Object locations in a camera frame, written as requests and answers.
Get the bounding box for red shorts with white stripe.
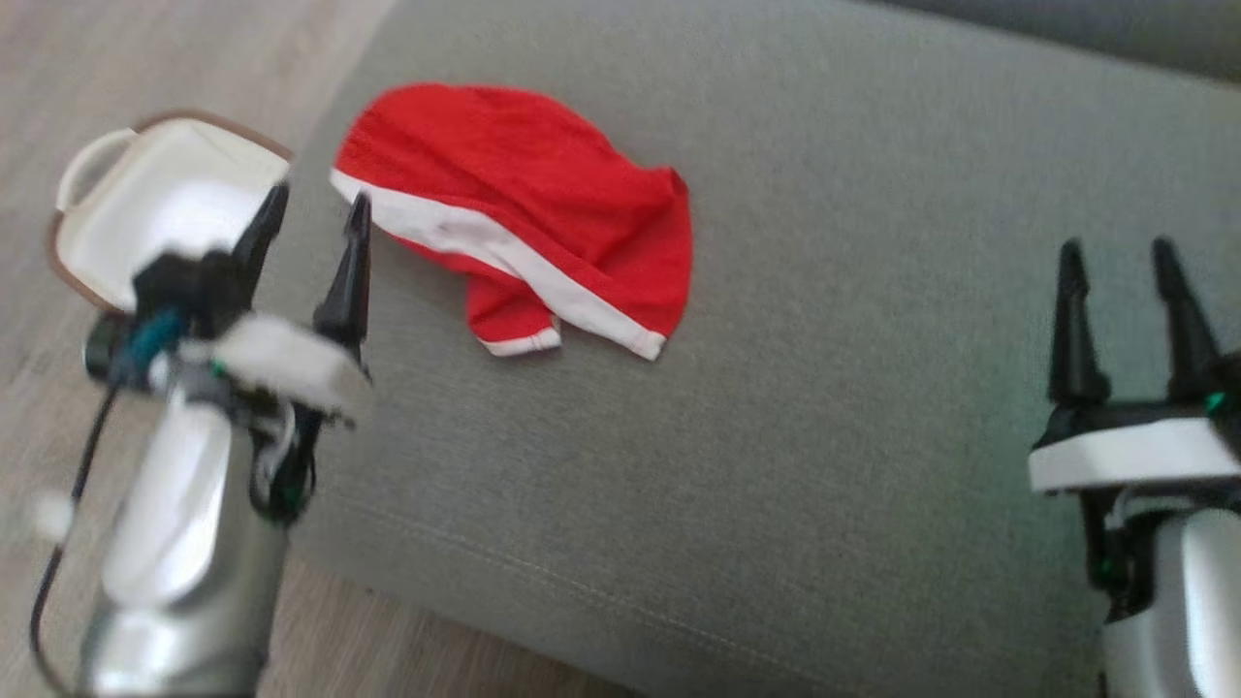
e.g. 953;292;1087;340
329;81;696;363

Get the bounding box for grey sofa seat cushion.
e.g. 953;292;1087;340
254;0;1241;698

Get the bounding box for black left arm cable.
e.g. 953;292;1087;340
27;383;119;698

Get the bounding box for white laundry basket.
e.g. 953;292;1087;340
46;109;298;318

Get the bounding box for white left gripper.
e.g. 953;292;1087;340
177;181;377;529

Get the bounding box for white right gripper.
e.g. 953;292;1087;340
1027;237;1241;600

